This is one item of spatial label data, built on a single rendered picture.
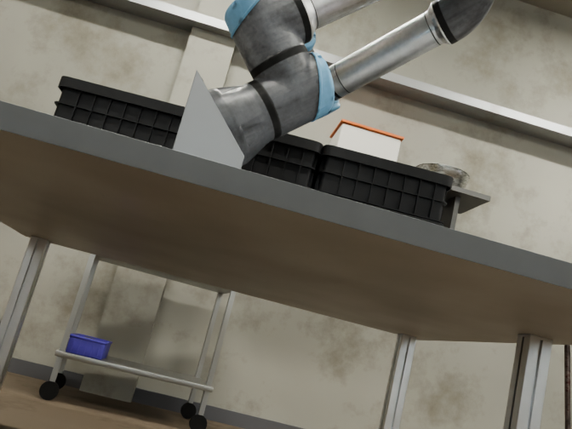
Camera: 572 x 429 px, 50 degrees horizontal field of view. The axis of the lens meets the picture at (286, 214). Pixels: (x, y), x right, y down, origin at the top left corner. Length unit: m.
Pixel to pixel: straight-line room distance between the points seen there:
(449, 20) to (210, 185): 0.66
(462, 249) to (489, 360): 3.43
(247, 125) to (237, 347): 2.90
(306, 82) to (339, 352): 3.00
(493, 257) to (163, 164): 0.49
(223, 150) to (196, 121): 0.07
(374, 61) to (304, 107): 0.28
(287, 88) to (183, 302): 2.87
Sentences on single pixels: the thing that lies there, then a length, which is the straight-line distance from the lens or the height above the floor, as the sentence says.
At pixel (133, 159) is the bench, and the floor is 0.67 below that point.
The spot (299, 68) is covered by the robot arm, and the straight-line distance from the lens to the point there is 1.14.
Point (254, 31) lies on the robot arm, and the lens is 1.16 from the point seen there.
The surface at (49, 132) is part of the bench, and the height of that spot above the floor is 0.68.
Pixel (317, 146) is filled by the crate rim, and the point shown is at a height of 0.92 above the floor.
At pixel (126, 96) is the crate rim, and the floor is 0.92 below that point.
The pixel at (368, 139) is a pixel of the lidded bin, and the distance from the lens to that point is 3.75.
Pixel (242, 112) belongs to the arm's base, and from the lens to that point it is 1.09.
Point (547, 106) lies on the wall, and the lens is 4.90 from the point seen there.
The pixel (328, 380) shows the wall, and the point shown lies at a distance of 3.99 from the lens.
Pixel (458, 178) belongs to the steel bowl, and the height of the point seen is 1.74.
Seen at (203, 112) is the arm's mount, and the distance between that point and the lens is 1.06.
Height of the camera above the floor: 0.46
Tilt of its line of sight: 13 degrees up
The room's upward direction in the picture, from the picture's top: 14 degrees clockwise
